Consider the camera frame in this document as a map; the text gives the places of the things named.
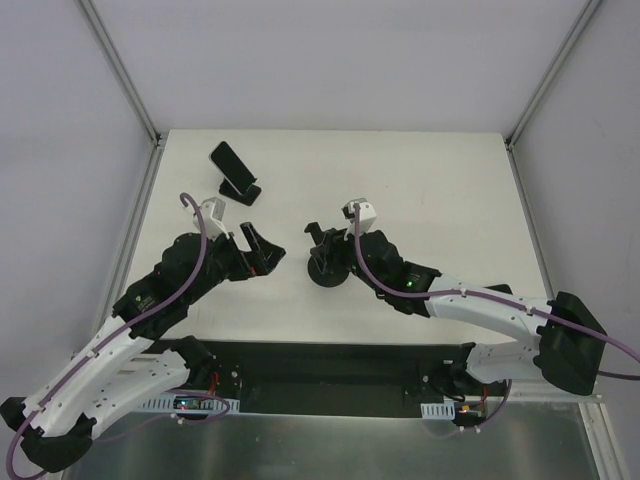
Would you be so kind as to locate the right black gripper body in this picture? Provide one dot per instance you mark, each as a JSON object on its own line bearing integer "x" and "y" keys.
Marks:
{"x": 338, "y": 249}

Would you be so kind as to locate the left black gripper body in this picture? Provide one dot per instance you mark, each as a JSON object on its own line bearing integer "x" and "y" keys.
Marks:
{"x": 241, "y": 252}

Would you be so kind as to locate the black round-base clamp phone stand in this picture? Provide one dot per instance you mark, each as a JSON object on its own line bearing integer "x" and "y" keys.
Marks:
{"x": 326, "y": 266}

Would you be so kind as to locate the black smartphone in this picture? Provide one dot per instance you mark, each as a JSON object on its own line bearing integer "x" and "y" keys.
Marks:
{"x": 502, "y": 288}
{"x": 232, "y": 167}

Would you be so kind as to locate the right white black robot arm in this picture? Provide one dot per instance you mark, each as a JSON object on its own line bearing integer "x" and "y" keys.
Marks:
{"x": 558, "y": 340}

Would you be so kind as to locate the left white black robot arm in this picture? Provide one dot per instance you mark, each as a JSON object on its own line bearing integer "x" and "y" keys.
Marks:
{"x": 58, "y": 425}

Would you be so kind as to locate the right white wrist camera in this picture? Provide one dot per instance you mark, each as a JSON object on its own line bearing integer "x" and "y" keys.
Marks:
{"x": 359, "y": 211}

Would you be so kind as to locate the left aluminium frame post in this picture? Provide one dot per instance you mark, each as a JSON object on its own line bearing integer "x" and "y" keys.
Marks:
{"x": 118, "y": 68}

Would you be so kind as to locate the aluminium frame post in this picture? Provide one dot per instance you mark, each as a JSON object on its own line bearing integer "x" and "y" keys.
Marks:
{"x": 118, "y": 68}
{"x": 578, "y": 28}

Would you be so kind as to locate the left white slotted cable duct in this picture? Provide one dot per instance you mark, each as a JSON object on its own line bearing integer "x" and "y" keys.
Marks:
{"x": 192, "y": 404}

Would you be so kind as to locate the white slotted cable duct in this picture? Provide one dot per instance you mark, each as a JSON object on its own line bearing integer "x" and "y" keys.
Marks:
{"x": 438, "y": 411}
{"x": 192, "y": 404}

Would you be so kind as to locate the right white slotted cable duct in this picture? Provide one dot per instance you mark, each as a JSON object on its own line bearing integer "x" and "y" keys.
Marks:
{"x": 438, "y": 411}

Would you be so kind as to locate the right aluminium frame post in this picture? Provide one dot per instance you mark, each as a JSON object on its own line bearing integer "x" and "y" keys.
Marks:
{"x": 578, "y": 28}

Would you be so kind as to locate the front aluminium rail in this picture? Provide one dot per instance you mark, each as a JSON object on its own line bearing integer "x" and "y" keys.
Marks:
{"x": 543, "y": 393}

